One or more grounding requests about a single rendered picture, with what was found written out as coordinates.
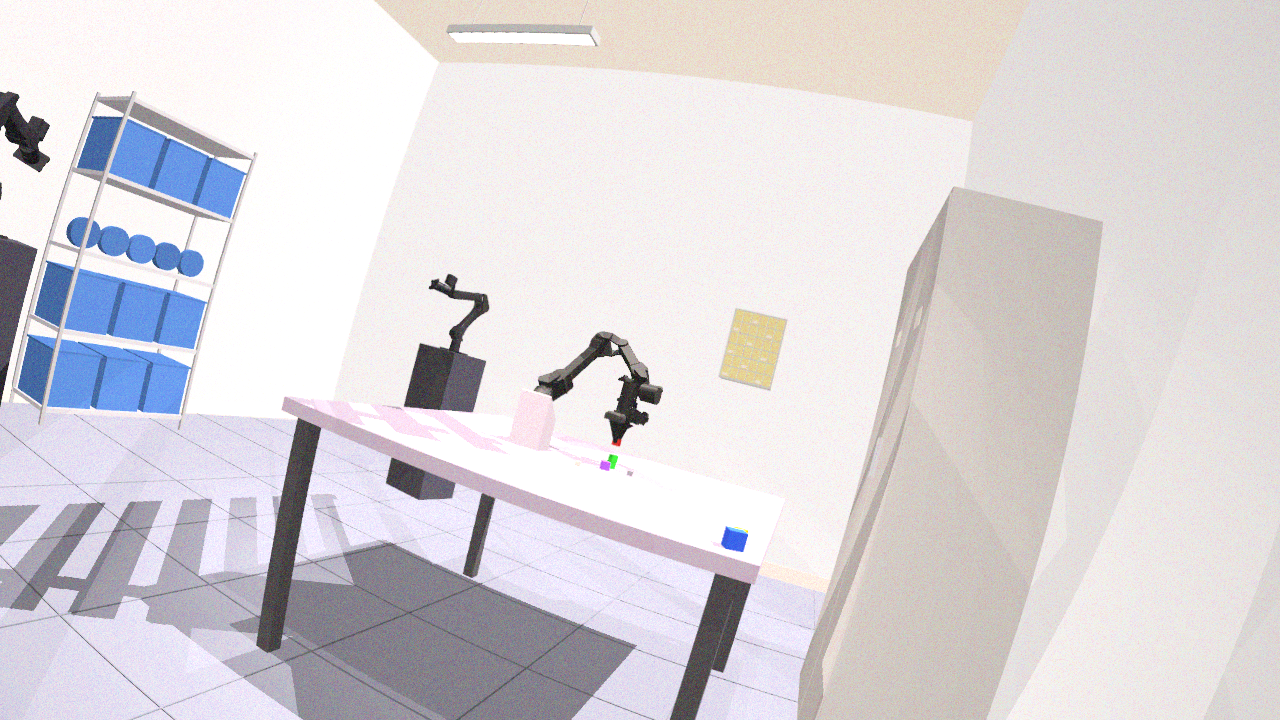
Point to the blue block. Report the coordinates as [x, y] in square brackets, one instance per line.
[734, 539]

